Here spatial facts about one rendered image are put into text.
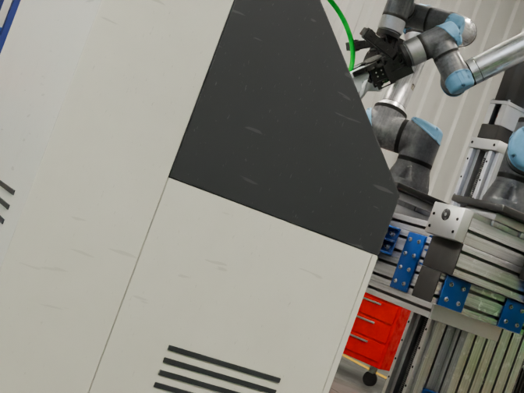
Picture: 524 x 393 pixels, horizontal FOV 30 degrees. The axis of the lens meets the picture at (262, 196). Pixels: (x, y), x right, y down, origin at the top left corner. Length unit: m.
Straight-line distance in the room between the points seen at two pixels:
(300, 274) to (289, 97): 0.42
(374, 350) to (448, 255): 4.09
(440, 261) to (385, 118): 0.69
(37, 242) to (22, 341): 0.22
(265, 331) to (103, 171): 0.55
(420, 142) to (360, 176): 0.83
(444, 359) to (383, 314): 3.72
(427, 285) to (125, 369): 0.92
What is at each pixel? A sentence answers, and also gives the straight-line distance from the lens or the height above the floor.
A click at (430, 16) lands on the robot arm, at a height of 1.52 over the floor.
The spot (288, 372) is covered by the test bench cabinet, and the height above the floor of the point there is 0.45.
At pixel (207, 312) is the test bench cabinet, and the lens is 2.28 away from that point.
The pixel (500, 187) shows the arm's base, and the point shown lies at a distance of 2.80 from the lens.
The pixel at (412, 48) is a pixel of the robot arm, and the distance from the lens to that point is 2.74.
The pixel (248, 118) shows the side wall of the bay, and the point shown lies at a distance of 2.26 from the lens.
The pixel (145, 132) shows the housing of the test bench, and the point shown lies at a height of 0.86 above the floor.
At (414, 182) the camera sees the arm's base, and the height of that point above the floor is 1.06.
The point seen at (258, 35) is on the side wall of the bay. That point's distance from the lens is 2.27.
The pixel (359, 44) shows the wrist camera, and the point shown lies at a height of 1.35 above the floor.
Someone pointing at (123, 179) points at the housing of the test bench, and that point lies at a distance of 2.18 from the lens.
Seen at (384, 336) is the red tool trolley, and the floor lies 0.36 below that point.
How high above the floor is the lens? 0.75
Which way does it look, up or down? 2 degrees up
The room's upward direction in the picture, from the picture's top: 20 degrees clockwise
